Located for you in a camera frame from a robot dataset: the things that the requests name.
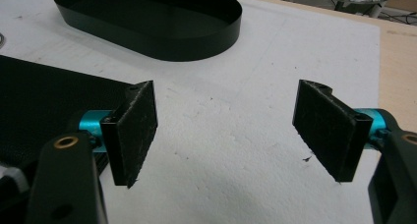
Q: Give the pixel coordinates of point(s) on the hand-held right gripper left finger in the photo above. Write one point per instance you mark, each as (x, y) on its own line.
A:
(134, 135)

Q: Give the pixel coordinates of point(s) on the black oval tray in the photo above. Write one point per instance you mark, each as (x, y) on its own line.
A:
(154, 21)

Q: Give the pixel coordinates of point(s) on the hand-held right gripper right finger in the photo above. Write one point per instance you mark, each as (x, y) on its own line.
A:
(327, 129)

